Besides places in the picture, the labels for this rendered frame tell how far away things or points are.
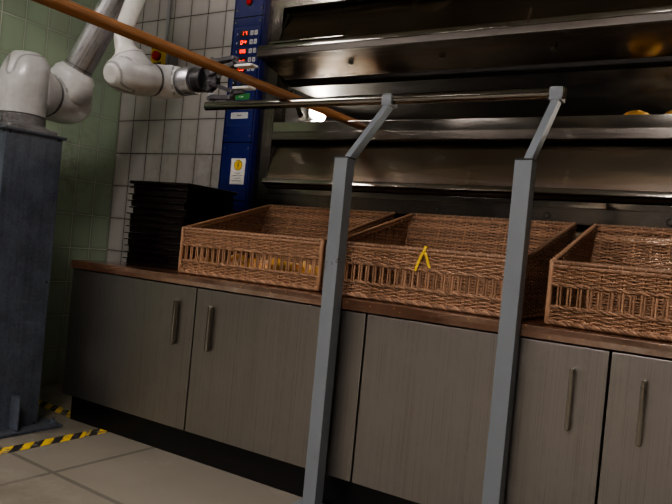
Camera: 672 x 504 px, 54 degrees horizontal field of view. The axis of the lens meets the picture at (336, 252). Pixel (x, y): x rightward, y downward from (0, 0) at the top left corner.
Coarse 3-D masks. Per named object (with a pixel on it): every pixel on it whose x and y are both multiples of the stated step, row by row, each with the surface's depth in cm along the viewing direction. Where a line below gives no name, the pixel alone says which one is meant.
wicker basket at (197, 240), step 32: (192, 224) 221; (224, 224) 235; (256, 224) 252; (288, 224) 250; (320, 224) 243; (352, 224) 237; (192, 256) 216; (224, 256) 209; (256, 256) 202; (288, 256) 197; (320, 256) 191; (320, 288) 191
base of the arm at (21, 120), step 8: (0, 112) 218; (8, 112) 217; (16, 112) 218; (0, 120) 217; (8, 120) 217; (16, 120) 218; (24, 120) 219; (32, 120) 220; (40, 120) 223; (24, 128) 218; (32, 128) 220; (40, 128) 222
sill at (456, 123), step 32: (288, 128) 257; (320, 128) 249; (352, 128) 242; (384, 128) 235; (416, 128) 229; (448, 128) 222; (480, 128) 217; (512, 128) 211; (576, 128) 201; (608, 128) 196
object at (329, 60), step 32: (480, 32) 203; (512, 32) 197; (544, 32) 193; (576, 32) 190; (608, 32) 186; (640, 32) 183; (288, 64) 249; (320, 64) 244; (384, 64) 234; (416, 64) 229; (448, 64) 224; (480, 64) 220; (512, 64) 216
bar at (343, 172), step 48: (336, 96) 203; (384, 96) 192; (432, 96) 185; (480, 96) 178; (528, 96) 172; (336, 192) 174; (528, 192) 148; (336, 240) 173; (528, 240) 150; (336, 288) 173; (336, 336) 176
